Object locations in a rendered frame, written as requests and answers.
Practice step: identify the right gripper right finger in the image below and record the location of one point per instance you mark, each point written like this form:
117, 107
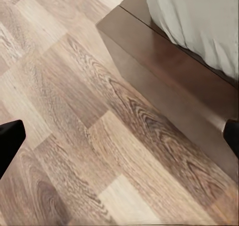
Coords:
231, 135

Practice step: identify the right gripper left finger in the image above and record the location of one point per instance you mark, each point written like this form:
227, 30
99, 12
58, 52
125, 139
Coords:
12, 136

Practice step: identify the bed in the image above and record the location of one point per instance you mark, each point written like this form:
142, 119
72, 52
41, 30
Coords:
183, 57

